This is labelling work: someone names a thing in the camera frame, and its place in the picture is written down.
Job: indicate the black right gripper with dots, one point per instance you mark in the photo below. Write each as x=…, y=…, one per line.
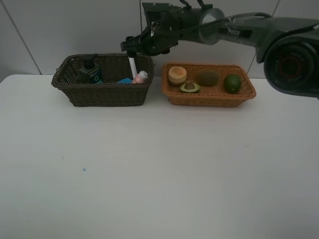
x=156, y=39

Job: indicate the white marker pink caps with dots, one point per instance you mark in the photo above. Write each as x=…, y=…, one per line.
x=132, y=66

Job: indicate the pink lotion bottle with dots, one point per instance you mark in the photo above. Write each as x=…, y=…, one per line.
x=140, y=77

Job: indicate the blue whiteboard eraser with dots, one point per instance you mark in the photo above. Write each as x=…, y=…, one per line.
x=125, y=81

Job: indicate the orange round bread bun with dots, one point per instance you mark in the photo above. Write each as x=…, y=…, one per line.
x=177, y=75

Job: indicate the dark green pump bottle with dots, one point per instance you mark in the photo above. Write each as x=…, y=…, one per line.
x=91, y=72

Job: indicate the halved avocado with pit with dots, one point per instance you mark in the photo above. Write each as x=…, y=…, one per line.
x=190, y=87

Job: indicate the brown kiwi fruit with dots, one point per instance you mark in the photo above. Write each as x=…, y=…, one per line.
x=208, y=78

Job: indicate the green lime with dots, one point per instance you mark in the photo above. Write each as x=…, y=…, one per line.
x=232, y=83

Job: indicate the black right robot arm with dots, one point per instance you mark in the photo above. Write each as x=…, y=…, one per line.
x=287, y=47

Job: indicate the dark brown wicker basket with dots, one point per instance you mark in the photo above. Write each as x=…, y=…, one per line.
x=114, y=67

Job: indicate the orange wicker basket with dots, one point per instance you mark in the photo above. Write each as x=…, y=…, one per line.
x=214, y=96

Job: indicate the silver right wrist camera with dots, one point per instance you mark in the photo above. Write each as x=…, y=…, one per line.
x=153, y=10

